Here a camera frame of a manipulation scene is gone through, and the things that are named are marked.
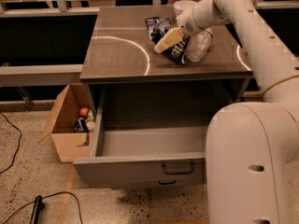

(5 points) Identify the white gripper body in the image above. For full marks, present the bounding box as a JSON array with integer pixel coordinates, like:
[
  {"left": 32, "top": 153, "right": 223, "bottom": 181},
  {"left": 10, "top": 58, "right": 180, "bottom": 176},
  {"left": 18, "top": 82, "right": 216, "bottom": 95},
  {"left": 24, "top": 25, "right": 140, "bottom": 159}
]
[{"left": 176, "top": 7, "right": 200, "bottom": 36}]

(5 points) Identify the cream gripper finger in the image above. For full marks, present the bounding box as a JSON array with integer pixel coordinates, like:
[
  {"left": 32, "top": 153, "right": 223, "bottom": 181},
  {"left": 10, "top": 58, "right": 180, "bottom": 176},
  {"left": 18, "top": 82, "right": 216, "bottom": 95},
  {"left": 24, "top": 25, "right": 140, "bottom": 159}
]
[{"left": 154, "top": 27, "right": 184, "bottom": 53}]

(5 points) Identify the blue Kettle chip bag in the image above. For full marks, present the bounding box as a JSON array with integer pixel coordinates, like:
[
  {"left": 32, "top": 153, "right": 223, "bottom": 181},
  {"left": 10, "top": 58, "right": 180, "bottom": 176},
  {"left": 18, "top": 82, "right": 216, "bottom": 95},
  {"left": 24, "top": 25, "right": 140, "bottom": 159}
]
[{"left": 149, "top": 17, "right": 189, "bottom": 64}]

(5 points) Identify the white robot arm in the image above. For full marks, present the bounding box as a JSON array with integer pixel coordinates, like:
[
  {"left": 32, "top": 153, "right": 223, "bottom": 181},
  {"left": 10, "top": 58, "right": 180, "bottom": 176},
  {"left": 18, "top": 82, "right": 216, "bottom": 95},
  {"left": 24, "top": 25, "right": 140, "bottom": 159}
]
[{"left": 177, "top": 0, "right": 299, "bottom": 224}]

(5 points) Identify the grey drawer cabinet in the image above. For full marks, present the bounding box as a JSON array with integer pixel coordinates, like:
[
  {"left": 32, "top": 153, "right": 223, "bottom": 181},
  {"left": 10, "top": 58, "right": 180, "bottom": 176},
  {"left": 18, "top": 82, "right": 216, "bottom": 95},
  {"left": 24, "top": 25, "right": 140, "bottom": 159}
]
[{"left": 74, "top": 6, "right": 252, "bottom": 189}]

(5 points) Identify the open grey top drawer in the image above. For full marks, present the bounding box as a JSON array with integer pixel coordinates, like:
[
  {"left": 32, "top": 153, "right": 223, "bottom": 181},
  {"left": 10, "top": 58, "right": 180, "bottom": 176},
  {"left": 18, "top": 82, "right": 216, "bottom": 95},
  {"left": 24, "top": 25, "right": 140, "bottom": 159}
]
[{"left": 74, "top": 89, "right": 217, "bottom": 189}]

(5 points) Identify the white ceramic bowl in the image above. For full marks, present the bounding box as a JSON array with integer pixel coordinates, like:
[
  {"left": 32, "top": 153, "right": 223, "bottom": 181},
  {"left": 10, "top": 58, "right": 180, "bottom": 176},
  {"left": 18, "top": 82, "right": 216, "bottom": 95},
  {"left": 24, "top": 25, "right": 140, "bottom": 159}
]
[{"left": 173, "top": 0, "right": 196, "bottom": 16}]

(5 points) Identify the clear plastic water bottle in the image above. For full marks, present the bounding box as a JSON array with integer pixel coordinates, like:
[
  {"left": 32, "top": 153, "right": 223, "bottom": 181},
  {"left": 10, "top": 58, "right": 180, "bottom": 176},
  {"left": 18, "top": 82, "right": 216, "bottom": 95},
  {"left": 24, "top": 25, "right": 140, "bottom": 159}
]
[{"left": 186, "top": 29, "right": 213, "bottom": 63}]

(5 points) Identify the small dark snack packet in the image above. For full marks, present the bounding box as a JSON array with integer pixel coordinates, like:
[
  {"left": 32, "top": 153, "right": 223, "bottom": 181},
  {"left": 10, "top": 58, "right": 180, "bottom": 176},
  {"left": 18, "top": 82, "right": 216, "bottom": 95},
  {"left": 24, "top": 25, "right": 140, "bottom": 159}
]
[{"left": 145, "top": 17, "right": 159, "bottom": 33}]

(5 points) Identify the green item in box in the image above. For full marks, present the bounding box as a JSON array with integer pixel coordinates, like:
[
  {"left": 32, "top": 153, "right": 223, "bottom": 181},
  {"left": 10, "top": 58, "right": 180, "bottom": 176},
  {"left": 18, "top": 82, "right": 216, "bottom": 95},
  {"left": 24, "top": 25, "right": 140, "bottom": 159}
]
[{"left": 87, "top": 110, "right": 94, "bottom": 121}]

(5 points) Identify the red apple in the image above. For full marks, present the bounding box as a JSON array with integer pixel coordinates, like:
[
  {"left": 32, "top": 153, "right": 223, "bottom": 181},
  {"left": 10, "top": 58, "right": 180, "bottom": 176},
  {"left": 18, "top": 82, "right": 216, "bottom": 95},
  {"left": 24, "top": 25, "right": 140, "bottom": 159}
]
[{"left": 79, "top": 107, "right": 90, "bottom": 118}]

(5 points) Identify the blue soda can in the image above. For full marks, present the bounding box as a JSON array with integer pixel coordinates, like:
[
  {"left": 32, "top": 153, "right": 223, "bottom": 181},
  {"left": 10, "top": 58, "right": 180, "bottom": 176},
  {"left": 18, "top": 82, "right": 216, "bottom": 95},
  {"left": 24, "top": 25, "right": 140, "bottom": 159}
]
[{"left": 75, "top": 118, "right": 89, "bottom": 133}]

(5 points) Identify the open cardboard box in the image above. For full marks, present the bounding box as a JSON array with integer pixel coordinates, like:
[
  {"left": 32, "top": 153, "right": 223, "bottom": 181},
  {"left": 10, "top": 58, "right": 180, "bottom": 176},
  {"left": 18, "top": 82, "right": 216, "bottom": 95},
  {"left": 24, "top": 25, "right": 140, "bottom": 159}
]
[{"left": 40, "top": 83, "right": 93, "bottom": 162}]

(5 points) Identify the grey metal rail frame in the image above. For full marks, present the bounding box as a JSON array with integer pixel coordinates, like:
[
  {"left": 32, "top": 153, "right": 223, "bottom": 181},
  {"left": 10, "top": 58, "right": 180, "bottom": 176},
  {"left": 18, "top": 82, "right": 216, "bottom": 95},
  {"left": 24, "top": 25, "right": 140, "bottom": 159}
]
[{"left": 0, "top": 0, "right": 298, "bottom": 91}]

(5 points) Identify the black top drawer handle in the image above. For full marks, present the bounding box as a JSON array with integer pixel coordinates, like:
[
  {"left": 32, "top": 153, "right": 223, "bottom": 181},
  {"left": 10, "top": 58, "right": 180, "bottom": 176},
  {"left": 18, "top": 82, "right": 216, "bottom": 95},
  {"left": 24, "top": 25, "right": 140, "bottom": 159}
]
[{"left": 162, "top": 163, "right": 194, "bottom": 175}]

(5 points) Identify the black drawer handle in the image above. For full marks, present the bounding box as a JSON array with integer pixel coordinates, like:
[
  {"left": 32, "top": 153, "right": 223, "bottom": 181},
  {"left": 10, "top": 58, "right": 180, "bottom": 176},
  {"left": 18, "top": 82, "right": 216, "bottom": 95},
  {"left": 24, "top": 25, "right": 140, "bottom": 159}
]
[
  {"left": 158, "top": 180, "right": 177, "bottom": 186},
  {"left": 162, "top": 163, "right": 194, "bottom": 175}
]

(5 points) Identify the black lower drawer handle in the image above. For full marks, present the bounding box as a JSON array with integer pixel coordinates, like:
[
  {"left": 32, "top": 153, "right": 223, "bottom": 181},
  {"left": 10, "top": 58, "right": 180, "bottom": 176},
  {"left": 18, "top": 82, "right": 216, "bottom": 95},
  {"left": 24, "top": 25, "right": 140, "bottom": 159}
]
[{"left": 158, "top": 180, "right": 177, "bottom": 186}]

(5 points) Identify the black floor cable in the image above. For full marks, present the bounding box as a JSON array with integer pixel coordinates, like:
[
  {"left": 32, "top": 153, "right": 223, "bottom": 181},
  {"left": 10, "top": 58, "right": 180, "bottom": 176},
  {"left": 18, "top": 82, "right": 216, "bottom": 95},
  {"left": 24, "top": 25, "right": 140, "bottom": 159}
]
[{"left": 0, "top": 112, "right": 23, "bottom": 175}]

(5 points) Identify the black power plug cable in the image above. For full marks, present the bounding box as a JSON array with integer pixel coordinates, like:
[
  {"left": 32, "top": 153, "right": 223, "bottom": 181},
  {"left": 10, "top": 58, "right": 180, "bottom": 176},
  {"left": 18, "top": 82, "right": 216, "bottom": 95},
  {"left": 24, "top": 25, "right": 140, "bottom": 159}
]
[{"left": 1, "top": 190, "right": 84, "bottom": 224}]

